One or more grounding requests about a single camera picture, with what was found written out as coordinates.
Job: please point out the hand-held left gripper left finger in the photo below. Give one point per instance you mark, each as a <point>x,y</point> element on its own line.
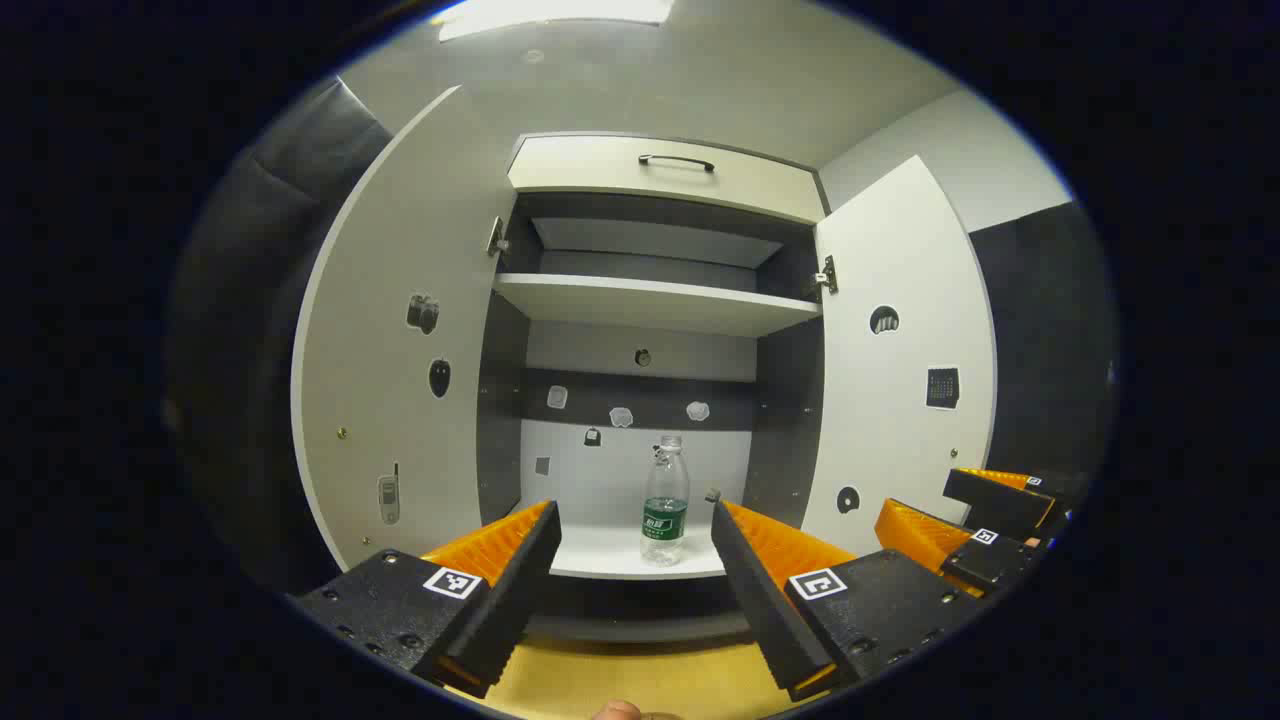
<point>515,590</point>

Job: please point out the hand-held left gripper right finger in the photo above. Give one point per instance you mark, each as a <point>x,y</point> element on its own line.
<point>760,590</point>

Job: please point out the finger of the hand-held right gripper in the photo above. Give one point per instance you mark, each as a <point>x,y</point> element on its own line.
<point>990,560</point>
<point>1000,505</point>

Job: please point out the clear plastic bottle green label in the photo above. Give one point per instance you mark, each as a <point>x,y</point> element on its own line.
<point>665,505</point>

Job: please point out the grey and white cabinet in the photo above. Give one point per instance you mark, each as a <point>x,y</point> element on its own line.
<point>640,400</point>

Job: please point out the white door with headphone sticker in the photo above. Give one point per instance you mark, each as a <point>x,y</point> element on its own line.
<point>900,260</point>

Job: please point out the white door with camera sticker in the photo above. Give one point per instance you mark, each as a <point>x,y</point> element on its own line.
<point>390,250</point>

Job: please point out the metal door hinge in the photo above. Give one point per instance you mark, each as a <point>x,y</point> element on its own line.
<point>825,275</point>
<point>496,236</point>

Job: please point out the black backdrop cloth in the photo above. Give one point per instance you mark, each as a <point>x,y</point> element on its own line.
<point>250,300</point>
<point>1050,330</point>

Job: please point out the ceiling light panel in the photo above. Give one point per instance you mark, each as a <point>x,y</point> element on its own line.
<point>550,15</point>

